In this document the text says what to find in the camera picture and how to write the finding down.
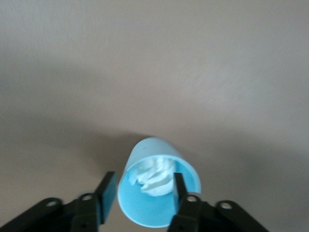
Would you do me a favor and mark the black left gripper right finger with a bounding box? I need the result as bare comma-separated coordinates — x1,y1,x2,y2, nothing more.
169,172,270,232

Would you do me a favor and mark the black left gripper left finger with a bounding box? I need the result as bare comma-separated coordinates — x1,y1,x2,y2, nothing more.
0,171,118,232

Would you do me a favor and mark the blue cup holding white tissue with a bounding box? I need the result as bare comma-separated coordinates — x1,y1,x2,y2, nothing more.
116,136,202,228

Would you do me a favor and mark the crumpled white tissue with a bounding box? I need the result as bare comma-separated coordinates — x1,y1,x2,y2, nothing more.
129,157,176,197

